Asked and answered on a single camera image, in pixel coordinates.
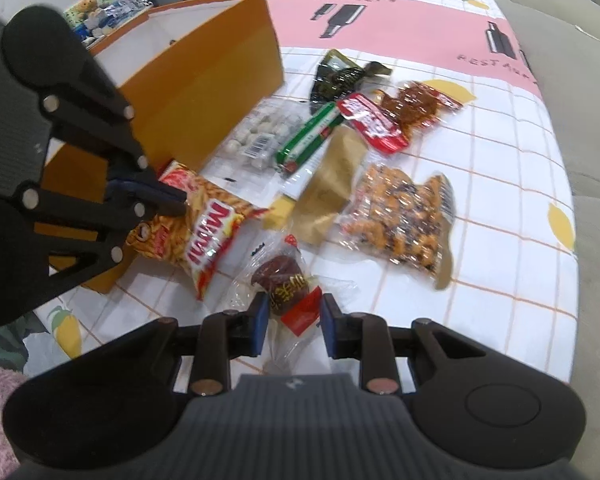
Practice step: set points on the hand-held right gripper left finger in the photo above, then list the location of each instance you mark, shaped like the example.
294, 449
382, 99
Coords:
260, 324

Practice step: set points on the red snack packet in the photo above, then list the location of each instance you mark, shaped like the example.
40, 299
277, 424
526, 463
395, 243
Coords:
375, 122

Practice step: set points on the dark green packet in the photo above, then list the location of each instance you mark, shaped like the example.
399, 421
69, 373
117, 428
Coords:
335, 82

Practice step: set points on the clutter of small toys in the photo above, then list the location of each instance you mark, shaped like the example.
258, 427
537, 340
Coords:
120, 12

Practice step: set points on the pink white printed tablecloth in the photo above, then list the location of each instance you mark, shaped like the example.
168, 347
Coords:
505, 285

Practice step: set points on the teal patterned cloth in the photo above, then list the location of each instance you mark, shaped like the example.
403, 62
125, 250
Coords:
2, 345

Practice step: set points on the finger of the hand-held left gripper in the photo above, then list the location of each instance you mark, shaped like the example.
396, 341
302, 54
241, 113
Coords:
125, 182
152, 205

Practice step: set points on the beige sofa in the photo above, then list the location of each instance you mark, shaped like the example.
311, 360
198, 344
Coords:
580, 135

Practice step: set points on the small yellow packet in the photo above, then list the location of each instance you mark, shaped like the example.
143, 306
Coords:
279, 212

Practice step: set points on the clear packet of white balls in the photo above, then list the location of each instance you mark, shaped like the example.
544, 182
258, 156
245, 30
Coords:
260, 135

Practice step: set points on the green white stick packet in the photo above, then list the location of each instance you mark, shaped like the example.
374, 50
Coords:
310, 135

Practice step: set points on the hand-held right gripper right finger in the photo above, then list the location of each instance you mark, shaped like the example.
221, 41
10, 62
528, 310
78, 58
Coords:
330, 329

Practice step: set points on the brown paper packet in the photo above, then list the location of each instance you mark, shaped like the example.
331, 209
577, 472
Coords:
330, 180

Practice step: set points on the clear brown cake packet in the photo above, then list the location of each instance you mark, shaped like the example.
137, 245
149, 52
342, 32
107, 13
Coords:
286, 285

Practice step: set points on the clear packet of spicy strips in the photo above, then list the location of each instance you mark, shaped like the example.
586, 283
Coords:
420, 102

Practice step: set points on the clear packet of orange nuts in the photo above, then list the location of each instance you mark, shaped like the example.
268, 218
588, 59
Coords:
400, 215

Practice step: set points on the orange cardboard box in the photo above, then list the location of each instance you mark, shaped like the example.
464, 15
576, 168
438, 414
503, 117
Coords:
205, 85

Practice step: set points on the red yellow chip bag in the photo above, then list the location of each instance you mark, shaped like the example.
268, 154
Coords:
205, 232

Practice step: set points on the stuffed bear toy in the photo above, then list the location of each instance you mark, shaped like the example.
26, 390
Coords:
87, 10

